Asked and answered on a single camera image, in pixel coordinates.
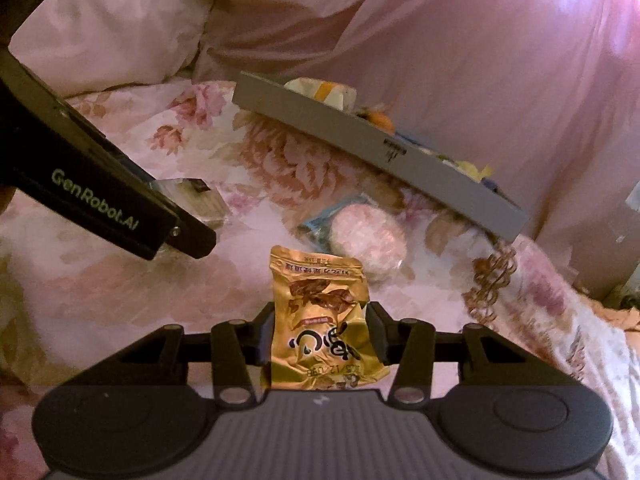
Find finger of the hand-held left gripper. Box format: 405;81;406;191
149;181;218;261

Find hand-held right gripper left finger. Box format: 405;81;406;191
116;302;276;406

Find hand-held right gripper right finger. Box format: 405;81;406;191
367;302;532;406

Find clear seaweed packet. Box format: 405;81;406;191
154;177;229;227

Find gold snack packet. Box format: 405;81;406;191
269;244;392;392

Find grey tray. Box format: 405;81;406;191
231;70;531;243

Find orange snack packet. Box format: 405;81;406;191
359;104;397;134

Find snacks inside grey box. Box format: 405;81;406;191
399;129;502;194

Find floral bedsheet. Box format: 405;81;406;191
0;79;640;480

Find round rice cracker packet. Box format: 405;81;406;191
299;194;409;284

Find pale pink pillow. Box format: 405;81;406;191
9;0;217;97

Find pale yellow packet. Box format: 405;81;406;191
449;159;494;182

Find white and orange snack bag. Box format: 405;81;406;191
284;76;359;112

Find orange duvet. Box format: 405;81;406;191
599;304;640;332

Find pink cloth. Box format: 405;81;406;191
145;0;640;301

